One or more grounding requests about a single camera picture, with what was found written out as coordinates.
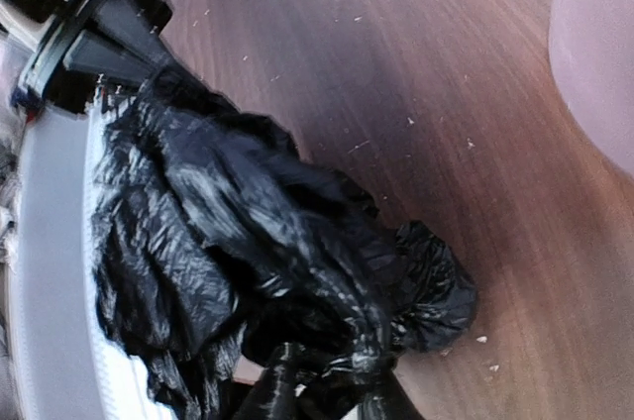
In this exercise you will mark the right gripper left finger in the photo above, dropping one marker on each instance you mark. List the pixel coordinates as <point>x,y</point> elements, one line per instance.
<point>121,42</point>

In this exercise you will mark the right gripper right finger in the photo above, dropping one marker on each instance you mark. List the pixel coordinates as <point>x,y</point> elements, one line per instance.
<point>274,395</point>

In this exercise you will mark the black plastic trash bag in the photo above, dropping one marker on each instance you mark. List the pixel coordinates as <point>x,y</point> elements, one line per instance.
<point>215,243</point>

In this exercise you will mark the mauve plastic trash bin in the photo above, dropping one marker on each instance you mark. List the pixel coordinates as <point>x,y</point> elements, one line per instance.
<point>591,56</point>

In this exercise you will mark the aluminium front rail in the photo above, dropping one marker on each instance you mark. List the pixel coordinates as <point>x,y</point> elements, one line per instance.
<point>64,366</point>

